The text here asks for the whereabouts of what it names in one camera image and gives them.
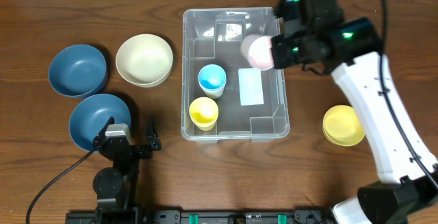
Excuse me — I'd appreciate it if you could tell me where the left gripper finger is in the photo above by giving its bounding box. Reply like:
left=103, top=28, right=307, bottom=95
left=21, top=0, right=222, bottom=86
left=96, top=116, right=114, bottom=138
left=145, top=119, right=162, bottom=151

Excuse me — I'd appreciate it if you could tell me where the yellow cup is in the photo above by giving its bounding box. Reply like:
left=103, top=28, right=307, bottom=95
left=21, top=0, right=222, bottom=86
left=191, top=116, right=217, bottom=132
left=189, top=97, right=219, bottom=124

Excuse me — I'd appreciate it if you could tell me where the pink cup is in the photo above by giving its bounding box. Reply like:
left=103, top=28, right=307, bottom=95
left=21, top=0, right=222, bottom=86
left=240, top=34, right=274, bottom=71

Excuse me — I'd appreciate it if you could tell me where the cream large bowl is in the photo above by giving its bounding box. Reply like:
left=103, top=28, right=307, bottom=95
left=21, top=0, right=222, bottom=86
left=116, top=34, right=174, bottom=88

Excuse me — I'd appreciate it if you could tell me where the clear plastic storage container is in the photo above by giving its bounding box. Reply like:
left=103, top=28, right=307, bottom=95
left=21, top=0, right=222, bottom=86
left=181, top=8, right=290, bottom=143

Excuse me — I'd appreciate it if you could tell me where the light blue cup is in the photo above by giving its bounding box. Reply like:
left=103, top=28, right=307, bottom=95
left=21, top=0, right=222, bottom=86
left=198, top=64, right=227, bottom=90

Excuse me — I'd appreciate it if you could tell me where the yellow small bowl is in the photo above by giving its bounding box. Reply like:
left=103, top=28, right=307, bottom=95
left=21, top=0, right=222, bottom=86
left=322, top=105, right=365, bottom=147

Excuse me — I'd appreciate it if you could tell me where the cream white cup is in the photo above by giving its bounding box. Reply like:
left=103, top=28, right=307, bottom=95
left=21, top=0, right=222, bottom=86
left=201, top=85, right=225, bottom=99

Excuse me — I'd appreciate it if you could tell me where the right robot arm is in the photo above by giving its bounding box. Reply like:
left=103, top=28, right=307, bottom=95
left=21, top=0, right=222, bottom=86
left=271, top=0, right=437, bottom=223

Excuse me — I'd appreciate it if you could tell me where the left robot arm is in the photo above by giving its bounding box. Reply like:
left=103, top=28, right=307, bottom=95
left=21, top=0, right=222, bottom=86
left=93, top=117, right=162, bottom=211

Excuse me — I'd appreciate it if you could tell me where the dark blue bowl lower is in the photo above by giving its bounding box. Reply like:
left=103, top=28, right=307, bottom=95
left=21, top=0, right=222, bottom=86
left=68, top=94, right=131, bottom=151

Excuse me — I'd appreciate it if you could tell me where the dark blue bowl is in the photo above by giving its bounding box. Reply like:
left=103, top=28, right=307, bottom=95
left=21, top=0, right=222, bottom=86
left=48, top=44, right=108, bottom=98
left=68, top=94, right=131, bottom=151

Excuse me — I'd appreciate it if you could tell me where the dark blue bowl upper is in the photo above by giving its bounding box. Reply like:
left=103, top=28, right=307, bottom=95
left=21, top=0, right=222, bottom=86
left=48, top=44, right=108, bottom=98

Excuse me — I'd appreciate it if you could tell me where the white paper label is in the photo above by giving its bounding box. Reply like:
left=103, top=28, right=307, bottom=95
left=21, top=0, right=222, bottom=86
left=238, top=68, right=264, bottom=106

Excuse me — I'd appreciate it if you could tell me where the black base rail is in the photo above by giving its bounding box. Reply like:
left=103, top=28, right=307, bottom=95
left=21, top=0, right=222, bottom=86
left=65, top=209, right=334, bottom=224

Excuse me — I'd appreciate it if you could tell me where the right black cable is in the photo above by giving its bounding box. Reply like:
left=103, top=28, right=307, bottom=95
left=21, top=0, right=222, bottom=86
left=280, top=0, right=438, bottom=190

